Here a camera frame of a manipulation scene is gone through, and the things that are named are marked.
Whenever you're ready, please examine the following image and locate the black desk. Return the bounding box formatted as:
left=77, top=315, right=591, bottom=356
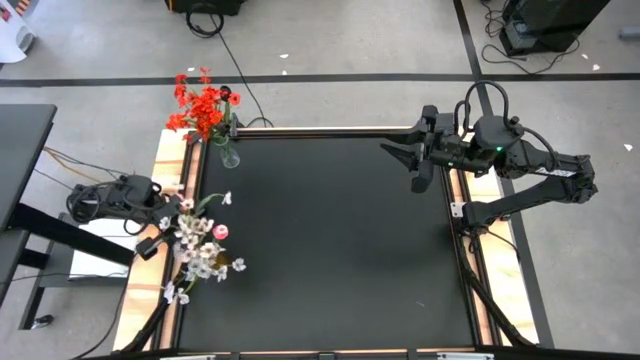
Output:
left=0, top=103, right=58, bottom=231

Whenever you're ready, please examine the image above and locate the black floor cable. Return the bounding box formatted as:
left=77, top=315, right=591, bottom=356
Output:
left=184, top=9, right=275, bottom=129

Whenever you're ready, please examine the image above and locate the black desk stand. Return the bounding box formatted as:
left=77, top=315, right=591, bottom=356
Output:
left=0, top=202, right=136, bottom=331

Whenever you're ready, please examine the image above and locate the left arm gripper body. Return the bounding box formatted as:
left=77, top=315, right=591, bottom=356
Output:
left=135, top=194, right=175, bottom=261

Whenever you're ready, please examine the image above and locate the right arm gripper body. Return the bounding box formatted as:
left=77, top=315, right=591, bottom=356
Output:
left=411, top=104, right=469, bottom=194

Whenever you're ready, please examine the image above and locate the light wooden side board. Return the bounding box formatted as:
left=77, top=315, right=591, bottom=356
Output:
left=113, top=130, right=204, bottom=351
left=449, top=164, right=540, bottom=346

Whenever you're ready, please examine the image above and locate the white sheet on floor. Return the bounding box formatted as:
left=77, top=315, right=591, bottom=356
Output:
left=69, top=218, right=132, bottom=279

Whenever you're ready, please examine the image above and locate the red flower bunch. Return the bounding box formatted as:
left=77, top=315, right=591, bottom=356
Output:
left=165, top=66, right=242, bottom=151

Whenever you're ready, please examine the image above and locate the white lidded bin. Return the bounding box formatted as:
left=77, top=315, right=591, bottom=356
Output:
left=0, top=0, right=39, bottom=65

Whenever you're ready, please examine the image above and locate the black box on floor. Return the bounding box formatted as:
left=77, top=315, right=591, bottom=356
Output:
left=164, top=0, right=249, bottom=16

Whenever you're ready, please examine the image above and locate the clear glass vase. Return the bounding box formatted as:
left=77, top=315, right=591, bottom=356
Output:
left=215, top=134, right=241, bottom=170

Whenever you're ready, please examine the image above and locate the black equipment case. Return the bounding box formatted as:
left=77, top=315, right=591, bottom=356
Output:
left=498, top=0, right=612, bottom=57

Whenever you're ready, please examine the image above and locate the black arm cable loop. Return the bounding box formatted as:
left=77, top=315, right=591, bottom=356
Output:
left=452, top=79, right=511, bottom=131

